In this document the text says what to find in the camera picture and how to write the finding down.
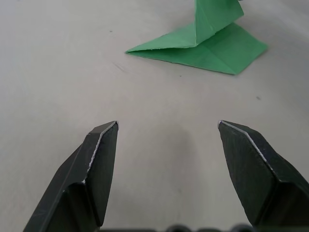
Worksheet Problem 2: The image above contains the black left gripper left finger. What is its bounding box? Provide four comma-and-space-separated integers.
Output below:
22, 120, 120, 232

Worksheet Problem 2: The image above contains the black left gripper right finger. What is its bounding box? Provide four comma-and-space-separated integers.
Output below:
217, 120, 309, 232

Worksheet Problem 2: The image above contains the green paper sheet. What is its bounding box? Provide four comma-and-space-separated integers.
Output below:
125, 0, 269, 75

